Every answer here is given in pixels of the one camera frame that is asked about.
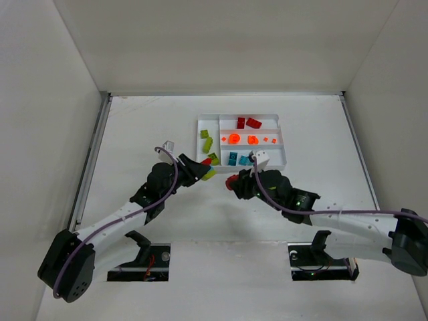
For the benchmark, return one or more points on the white compartment tray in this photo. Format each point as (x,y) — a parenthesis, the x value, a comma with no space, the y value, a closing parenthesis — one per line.
(219,125)

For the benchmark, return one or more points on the red round top lego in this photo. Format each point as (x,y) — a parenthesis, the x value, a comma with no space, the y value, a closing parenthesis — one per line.
(230,182)

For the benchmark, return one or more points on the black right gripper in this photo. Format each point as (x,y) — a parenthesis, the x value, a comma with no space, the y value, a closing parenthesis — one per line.
(243,186)

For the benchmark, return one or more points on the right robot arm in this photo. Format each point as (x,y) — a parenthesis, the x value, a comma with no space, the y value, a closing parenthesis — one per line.
(398,238)

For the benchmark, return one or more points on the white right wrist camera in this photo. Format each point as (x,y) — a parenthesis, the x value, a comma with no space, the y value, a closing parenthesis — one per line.
(261,160)

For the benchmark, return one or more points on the orange curved lego piece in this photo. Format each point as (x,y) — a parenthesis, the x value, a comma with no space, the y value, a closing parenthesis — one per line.
(252,140)

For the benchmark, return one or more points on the long lime green lego brick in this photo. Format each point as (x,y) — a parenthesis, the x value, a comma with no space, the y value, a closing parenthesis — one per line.
(207,145)

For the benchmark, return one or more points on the orange ring lego piece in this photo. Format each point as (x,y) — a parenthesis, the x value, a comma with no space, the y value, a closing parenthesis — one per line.
(234,138)

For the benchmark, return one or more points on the lime curved lego brick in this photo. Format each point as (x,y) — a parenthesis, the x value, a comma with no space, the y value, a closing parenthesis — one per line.
(214,159)

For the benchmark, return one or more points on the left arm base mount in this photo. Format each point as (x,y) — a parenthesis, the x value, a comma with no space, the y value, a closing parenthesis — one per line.
(151,263)

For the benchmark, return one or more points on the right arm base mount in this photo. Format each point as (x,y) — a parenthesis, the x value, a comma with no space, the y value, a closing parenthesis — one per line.
(310,262)

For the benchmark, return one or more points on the teal square lego brick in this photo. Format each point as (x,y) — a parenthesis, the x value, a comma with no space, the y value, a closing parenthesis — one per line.
(244,161)

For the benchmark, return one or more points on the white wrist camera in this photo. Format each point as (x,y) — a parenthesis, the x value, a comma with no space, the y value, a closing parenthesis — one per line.
(167,150)
(261,160)

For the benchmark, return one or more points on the red sloped lego brick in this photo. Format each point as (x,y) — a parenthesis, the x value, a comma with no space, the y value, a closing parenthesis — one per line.
(253,123)

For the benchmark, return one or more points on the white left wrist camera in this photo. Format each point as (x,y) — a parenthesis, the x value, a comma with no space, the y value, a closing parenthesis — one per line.
(167,150)

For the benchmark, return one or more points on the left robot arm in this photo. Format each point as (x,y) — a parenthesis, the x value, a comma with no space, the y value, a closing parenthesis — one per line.
(73,258)

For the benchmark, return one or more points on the multicolor lego bricks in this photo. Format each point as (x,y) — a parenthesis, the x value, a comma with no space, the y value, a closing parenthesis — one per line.
(211,172)

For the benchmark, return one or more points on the teal curved lego brick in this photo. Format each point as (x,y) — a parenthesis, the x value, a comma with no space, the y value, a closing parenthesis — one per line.
(232,160)

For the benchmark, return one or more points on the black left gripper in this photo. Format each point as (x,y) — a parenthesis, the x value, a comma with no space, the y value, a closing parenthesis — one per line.
(186,169)

